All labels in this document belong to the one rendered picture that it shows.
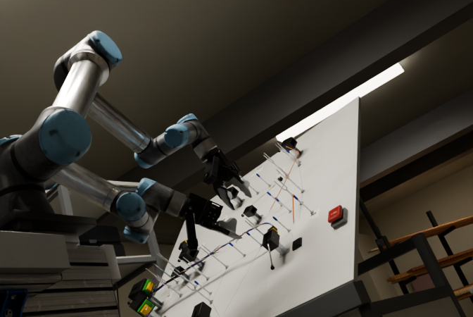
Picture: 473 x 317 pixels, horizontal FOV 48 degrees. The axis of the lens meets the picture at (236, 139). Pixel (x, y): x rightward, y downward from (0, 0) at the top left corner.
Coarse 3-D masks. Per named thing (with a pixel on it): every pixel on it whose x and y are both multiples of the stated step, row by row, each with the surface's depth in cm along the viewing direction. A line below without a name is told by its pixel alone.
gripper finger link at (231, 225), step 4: (220, 220) 168; (228, 220) 169; (232, 220) 169; (236, 220) 169; (220, 224) 168; (224, 224) 168; (228, 224) 169; (232, 224) 169; (236, 224) 169; (228, 228) 168; (232, 228) 169; (232, 232) 168; (232, 236) 168; (236, 236) 169; (240, 236) 170
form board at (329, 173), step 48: (336, 144) 213; (240, 192) 256; (288, 192) 216; (336, 192) 187; (288, 240) 190; (336, 240) 167; (192, 288) 222; (240, 288) 192; (288, 288) 169; (336, 288) 151
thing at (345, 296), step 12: (348, 288) 147; (360, 288) 148; (312, 300) 155; (324, 300) 152; (336, 300) 149; (348, 300) 147; (360, 300) 145; (288, 312) 160; (300, 312) 157; (312, 312) 154; (324, 312) 151; (336, 312) 149
